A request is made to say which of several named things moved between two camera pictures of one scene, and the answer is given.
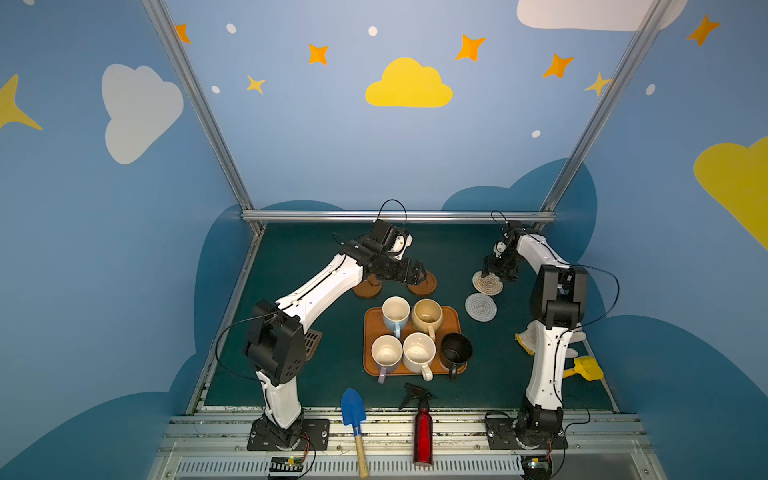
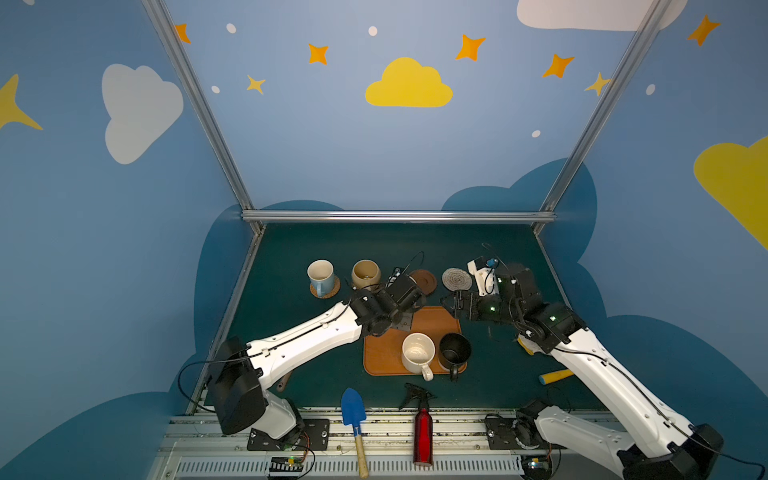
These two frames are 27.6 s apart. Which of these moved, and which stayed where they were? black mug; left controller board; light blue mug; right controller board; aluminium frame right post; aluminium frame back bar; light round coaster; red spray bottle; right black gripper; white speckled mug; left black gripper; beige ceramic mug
Moved: beige ceramic mug; light blue mug; right black gripper; left black gripper; light round coaster
Stayed: white speckled mug; left controller board; aluminium frame right post; black mug; red spray bottle; aluminium frame back bar; right controller board
